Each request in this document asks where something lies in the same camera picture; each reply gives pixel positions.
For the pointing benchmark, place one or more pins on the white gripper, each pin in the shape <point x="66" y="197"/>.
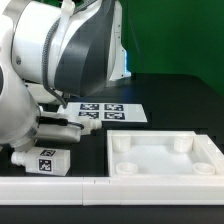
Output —
<point x="59" y="127"/>

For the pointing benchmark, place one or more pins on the white square tabletop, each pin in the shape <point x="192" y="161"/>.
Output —
<point x="148" y="153"/>

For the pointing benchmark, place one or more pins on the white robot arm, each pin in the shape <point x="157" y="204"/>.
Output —
<point x="48" y="54"/>

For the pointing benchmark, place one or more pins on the white marker sheet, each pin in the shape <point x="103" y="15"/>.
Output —
<point x="107" y="111"/>

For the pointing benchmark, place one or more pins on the white obstacle fence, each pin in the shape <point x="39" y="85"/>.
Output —
<point x="117" y="190"/>

